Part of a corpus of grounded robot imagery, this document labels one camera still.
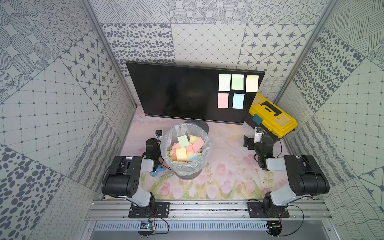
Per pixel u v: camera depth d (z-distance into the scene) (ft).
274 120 2.93
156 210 2.39
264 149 2.40
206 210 2.47
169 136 2.35
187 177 2.75
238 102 2.34
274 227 2.36
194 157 2.40
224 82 2.13
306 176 1.56
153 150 2.37
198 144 2.54
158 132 2.73
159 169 2.77
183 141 2.60
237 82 2.09
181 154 2.46
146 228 2.29
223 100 2.36
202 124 3.44
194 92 3.26
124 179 1.50
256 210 2.40
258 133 2.70
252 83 2.10
